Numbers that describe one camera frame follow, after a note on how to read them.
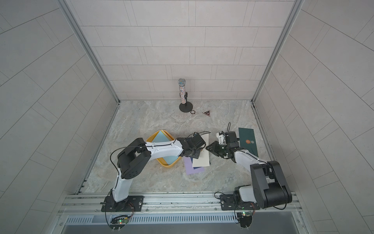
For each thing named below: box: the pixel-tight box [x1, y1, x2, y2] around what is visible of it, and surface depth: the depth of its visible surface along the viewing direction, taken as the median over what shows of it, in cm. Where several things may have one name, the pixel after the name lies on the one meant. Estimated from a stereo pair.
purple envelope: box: [183, 156, 205, 176], surface depth 84 cm
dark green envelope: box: [238, 127, 259, 157], surface depth 99 cm
